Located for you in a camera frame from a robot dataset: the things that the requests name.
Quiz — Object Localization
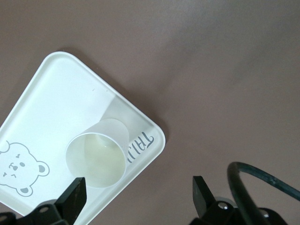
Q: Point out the cream bear print tray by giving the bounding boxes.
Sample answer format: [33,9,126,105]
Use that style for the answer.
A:
[0,51,166,225]

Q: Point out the white plastic cup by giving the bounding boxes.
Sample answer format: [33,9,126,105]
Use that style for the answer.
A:
[65,118,130,189]

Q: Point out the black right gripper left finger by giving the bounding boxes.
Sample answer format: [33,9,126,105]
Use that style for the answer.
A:
[30,177,88,225]

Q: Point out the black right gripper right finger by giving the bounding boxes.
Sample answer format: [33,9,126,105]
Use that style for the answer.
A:
[192,175,238,225]

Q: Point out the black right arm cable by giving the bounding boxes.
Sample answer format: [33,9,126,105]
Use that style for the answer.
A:
[226,161,300,225]

